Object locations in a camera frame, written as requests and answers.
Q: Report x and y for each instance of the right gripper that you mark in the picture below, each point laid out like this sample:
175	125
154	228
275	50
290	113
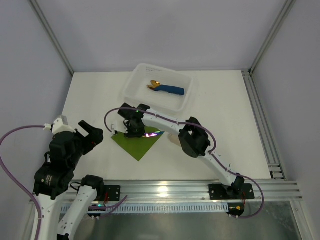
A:
135	132

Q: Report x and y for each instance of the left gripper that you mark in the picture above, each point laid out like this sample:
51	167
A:
85	139

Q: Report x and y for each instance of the green paper napkin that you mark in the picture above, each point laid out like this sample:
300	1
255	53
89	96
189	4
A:
136	147

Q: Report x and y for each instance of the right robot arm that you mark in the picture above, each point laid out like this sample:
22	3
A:
193	138

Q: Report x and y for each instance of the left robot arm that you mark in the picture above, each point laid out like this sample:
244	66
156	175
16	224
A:
52	181

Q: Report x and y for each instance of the gold utensils in bundle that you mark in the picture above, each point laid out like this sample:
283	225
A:
153	84

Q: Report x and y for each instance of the blue rolled napkin bundle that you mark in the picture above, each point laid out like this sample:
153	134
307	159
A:
170	89

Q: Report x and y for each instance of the white plastic basket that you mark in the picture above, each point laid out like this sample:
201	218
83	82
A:
135	89

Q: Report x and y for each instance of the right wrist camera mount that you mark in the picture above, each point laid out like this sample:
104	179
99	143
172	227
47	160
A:
114	127

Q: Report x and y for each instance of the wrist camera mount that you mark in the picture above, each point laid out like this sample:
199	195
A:
114	127
59	125

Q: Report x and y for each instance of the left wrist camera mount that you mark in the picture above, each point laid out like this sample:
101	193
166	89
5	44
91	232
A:
59	125

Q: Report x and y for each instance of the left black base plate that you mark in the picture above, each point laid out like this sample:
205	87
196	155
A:
111	193

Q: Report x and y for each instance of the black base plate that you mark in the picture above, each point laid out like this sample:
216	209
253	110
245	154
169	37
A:
111	193
221	192

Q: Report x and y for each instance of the aluminium front rail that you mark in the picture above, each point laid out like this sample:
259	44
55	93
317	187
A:
196	191

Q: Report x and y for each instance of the aluminium rail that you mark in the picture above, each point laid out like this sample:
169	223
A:
196	191
268	143

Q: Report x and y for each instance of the white slotted cable duct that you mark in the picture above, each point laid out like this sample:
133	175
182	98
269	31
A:
161	208

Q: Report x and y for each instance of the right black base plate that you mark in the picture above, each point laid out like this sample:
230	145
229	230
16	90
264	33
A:
221	192

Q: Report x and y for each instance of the left frame post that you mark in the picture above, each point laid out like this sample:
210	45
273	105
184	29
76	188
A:
51	35

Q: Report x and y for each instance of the frame post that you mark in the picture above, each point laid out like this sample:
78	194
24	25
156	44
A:
51	35
276	26

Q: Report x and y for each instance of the aluminium right side rail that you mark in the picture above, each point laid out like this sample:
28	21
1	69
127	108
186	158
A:
268	143

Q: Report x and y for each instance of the right frame post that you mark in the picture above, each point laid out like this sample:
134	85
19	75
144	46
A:
276	26

